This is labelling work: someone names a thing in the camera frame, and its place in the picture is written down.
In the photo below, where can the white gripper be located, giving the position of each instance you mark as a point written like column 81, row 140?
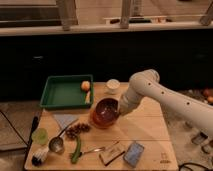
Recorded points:
column 128, row 102

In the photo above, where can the dark brown bowl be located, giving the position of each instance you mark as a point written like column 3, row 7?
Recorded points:
column 107, row 104

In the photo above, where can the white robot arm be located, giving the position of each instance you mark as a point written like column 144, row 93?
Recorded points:
column 146, row 84

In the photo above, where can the small white cup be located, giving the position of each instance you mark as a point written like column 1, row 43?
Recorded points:
column 112, row 86

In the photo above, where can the orange bowl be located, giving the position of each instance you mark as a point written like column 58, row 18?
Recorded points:
column 103, row 119

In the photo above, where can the pale stick in tray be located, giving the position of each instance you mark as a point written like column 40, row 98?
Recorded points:
column 87, row 97

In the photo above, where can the orange fruit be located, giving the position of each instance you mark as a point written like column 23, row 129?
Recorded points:
column 85, row 86

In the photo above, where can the wooden block box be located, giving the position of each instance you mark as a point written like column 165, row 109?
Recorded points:
column 112, row 153

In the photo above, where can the blue sponge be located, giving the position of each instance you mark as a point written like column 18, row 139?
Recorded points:
column 133, row 154

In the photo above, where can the light blue cloth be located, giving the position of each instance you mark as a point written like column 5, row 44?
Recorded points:
column 64, row 120

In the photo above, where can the green plastic tray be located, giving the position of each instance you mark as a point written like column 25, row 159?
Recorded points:
column 64, row 92

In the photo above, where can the green cucumber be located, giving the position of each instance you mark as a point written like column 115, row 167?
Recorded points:
column 75, row 155

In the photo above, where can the metal ladle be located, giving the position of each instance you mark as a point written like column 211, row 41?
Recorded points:
column 56, row 144

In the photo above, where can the green cup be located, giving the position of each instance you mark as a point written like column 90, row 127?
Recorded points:
column 40, row 136

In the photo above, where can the black white brush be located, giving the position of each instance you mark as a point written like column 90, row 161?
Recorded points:
column 39, row 156

